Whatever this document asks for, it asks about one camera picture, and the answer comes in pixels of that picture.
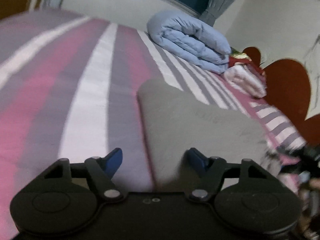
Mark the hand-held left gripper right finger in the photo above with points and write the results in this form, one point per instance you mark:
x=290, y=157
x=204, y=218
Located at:
x=196, y=160

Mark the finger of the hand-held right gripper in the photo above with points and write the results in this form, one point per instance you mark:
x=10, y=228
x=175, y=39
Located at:
x=290, y=155

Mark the pink grey striped bed sheet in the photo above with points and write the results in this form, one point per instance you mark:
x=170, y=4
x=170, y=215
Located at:
x=62, y=100

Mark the folded pink white blanket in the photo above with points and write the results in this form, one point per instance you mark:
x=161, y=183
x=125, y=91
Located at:
x=243, y=81

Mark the red-brown heart-shaped headboard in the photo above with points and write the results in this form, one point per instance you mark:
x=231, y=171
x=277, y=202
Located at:
x=287, y=90

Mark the grey pants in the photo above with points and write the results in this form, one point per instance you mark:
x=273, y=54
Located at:
x=195, y=127

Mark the wooden chair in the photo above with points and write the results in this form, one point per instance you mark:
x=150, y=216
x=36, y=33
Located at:
x=38, y=2

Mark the red floral cloth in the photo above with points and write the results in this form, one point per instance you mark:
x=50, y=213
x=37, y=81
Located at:
x=246, y=58

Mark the folded light blue quilt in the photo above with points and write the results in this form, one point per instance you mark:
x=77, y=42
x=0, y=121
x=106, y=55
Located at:
x=190, y=38

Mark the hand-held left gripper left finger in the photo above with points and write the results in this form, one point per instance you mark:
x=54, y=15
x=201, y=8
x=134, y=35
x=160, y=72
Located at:
x=113, y=161

